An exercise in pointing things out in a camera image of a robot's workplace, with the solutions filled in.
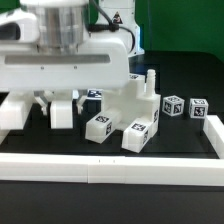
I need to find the white U-shaped obstacle fence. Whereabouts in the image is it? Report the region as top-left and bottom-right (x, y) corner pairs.
(0, 114), (224, 187)

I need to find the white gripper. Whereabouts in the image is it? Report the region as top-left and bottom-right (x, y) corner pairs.
(0, 8), (129, 115)

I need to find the white tagged cube right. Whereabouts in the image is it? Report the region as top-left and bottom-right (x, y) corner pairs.
(189, 98), (209, 119)

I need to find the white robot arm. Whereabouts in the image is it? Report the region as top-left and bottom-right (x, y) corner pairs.
(0, 0), (140, 97)

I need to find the white tagged cube left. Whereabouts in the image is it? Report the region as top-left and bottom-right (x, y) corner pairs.
(162, 95), (185, 116)

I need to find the white chair seat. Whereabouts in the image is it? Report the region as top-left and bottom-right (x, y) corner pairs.
(101, 69), (161, 136)

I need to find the white tagged cube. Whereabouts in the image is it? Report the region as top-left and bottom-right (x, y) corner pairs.
(189, 98), (209, 119)
(162, 95), (185, 116)

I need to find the white marker sheet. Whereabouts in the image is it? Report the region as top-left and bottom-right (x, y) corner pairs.
(87, 74), (139, 100)

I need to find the white chair back frame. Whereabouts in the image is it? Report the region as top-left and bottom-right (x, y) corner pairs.
(0, 91), (73, 130)

